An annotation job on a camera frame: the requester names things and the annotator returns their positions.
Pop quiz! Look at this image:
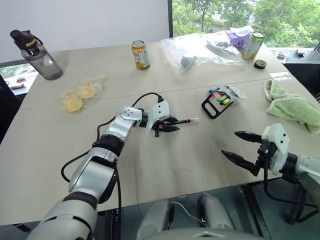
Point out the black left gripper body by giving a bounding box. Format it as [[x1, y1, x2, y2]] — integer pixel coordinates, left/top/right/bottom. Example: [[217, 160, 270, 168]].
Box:
[[152, 119, 166, 139]]

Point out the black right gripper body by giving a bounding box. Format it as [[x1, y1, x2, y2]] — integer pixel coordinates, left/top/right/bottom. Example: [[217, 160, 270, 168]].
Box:
[[251, 141, 278, 177]]

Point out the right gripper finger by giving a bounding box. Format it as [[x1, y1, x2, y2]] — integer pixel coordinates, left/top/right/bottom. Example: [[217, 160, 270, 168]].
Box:
[[220, 149, 261, 176], [234, 130, 265, 144]]

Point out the black pen with pink cap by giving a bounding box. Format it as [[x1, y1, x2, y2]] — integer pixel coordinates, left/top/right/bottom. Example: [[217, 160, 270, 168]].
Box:
[[161, 117, 200, 126]]

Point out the black pen holder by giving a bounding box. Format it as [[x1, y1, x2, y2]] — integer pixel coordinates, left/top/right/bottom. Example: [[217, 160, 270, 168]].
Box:
[[201, 86, 238, 121]]

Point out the clear plastic marker wrapper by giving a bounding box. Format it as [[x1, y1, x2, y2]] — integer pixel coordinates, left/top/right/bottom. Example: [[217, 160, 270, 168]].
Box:
[[216, 84, 248, 107]]

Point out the green towel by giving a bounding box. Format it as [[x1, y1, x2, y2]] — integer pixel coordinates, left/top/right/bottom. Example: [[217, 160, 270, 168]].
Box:
[[263, 79, 320, 134]]

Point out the grey rounded robot leg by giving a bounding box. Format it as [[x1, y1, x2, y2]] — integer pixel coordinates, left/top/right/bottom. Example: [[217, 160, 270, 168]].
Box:
[[197, 193, 236, 231], [135, 199, 171, 240]]

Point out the dark grey object in bag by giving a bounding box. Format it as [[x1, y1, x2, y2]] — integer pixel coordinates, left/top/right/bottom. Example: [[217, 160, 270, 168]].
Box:
[[180, 55, 199, 71]]

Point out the clear plastic label strip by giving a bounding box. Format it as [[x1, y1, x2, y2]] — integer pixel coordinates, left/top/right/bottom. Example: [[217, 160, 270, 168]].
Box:
[[270, 72, 293, 81]]

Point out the orange drink can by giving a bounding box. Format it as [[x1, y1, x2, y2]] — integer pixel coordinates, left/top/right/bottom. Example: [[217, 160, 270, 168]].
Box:
[[131, 39, 151, 71]]

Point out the large clear plastic bag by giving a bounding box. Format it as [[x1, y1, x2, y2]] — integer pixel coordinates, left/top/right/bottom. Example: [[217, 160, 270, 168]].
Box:
[[159, 33, 245, 77]]

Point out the black tape roll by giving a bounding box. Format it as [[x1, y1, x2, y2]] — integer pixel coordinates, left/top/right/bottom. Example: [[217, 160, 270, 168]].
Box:
[[253, 58, 267, 71]]

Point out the yellow puffed snack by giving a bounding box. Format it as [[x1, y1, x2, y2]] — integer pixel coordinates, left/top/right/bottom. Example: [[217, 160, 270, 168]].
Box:
[[62, 96, 84, 114], [76, 81, 97, 99]]

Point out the clear bag of yellow snacks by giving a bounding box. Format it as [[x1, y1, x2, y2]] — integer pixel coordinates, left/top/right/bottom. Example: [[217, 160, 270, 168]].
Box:
[[53, 73, 110, 114]]

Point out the black chair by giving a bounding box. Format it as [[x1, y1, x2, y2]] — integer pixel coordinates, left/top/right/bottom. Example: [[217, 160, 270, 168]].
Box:
[[0, 74, 24, 147], [282, 41, 320, 103]]

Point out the green drink can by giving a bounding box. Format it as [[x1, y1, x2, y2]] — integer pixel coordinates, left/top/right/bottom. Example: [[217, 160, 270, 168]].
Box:
[[241, 31, 266, 61]]

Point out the purple snack packet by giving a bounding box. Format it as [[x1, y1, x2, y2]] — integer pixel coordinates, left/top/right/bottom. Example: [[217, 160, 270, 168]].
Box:
[[225, 25, 254, 51]]

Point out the grey translucent water bottle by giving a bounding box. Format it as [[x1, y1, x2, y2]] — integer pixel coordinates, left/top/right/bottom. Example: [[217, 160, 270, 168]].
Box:
[[9, 29, 64, 81]]

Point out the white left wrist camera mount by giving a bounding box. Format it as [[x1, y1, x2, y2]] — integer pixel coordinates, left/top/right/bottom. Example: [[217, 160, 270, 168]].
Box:
[[146, 100, 171, 131]]

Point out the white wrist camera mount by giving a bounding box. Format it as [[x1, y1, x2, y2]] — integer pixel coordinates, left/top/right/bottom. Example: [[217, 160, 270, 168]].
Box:
[[261, 123, 291, 176], [146, 100, 171, 131]]

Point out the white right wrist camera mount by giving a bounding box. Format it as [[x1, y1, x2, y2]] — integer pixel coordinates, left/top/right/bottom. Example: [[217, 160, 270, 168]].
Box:
[[261, 123, 291, 176]]

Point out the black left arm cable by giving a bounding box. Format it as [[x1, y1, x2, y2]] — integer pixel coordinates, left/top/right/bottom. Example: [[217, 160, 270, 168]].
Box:
[[61, 92, 166, 218]]

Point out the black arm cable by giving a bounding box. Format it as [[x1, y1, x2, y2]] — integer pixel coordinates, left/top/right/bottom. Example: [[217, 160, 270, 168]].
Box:
[[262, 167, 319, 224], [61, 92, 166, 218]]

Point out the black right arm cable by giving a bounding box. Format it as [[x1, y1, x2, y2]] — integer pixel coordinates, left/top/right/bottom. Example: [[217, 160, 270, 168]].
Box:
[[262, 167, 319, 224]]

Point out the black table leg frame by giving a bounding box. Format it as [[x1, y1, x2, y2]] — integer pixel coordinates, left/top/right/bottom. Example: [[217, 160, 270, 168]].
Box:
[[238, 183, 272, 240]]

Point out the thin white cable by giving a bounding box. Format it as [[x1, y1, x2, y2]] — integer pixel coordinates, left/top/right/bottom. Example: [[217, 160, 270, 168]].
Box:
[[169, 201, 209, 229]]

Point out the black window frame post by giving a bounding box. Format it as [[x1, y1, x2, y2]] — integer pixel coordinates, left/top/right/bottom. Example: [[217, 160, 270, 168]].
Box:
[[167, 0, 174, 38]]

